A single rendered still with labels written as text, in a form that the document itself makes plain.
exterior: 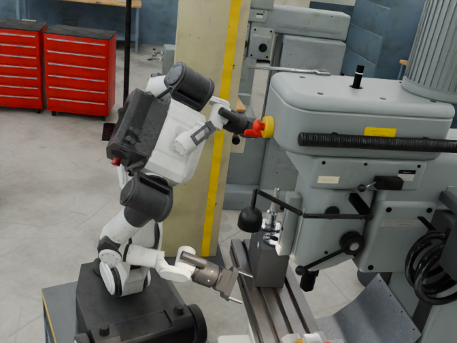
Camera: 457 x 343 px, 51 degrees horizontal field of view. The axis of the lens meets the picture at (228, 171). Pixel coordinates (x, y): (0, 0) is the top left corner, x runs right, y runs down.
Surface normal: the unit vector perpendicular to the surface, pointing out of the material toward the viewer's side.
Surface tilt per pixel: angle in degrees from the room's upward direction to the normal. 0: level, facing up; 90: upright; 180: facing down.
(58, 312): 0
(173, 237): 90
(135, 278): 27
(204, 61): 90
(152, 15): 90
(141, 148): 57
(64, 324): 0
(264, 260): 90
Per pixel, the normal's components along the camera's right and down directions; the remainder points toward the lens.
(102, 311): 0.12, -0.89
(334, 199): 0.18, 0.45
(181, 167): 0.46, -0.11
